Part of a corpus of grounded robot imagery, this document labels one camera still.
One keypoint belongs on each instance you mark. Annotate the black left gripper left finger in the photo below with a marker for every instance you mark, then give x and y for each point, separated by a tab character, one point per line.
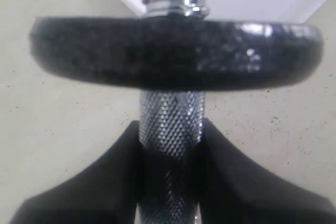
107	191

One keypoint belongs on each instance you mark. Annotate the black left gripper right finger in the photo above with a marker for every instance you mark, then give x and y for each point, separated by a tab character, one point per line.
235	189

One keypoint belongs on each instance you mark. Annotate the chrome threaded dumbbell bar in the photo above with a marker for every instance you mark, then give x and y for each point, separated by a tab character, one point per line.
171	127

